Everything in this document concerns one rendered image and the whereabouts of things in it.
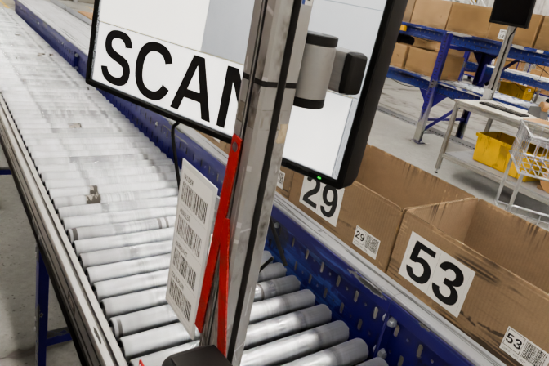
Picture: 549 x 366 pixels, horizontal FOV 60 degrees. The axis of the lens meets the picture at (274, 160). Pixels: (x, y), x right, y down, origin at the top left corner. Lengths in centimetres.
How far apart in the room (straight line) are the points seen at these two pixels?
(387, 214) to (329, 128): 61
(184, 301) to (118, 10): 44
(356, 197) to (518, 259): 41
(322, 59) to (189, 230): 25
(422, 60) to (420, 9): 78
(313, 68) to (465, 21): 608
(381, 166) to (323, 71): 107
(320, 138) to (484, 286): 57
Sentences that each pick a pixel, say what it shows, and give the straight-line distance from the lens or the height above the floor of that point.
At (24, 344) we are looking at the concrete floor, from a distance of 221.
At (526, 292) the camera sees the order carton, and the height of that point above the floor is 103.
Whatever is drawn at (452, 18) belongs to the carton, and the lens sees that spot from 662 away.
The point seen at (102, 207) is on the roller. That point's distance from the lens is 154.
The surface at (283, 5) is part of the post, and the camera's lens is 42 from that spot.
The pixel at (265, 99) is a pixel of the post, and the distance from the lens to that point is 43.
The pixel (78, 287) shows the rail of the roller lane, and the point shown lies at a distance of 120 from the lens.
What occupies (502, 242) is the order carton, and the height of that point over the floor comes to 98.
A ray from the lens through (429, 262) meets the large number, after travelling 108.
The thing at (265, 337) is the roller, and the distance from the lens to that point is 112.
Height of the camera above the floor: 145
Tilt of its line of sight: 19 degrees down
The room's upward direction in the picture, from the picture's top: 11 degrees clockwise
